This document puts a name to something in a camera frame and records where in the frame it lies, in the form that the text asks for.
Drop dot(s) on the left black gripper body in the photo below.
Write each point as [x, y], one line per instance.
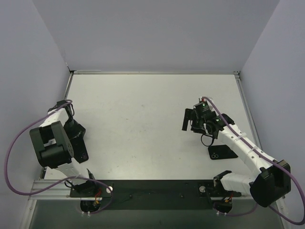
[77, 140]

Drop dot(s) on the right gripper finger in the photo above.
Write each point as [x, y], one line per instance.
[185, 124]
[188, 113]

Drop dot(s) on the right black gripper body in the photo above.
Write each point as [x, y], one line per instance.
[193, 121]

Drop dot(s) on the black phone case with phone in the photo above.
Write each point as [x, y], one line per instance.
[79, 148]

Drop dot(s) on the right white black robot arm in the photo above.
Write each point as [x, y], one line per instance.
[269, 179]

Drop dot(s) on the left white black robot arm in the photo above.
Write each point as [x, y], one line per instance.
[59, 144]

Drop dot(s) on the black phone case on table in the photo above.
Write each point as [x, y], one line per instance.
[221, 152]

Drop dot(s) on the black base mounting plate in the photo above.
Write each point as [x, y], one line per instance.
[152, 194]

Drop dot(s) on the aluminium front rail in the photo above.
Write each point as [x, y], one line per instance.
[57, 192]

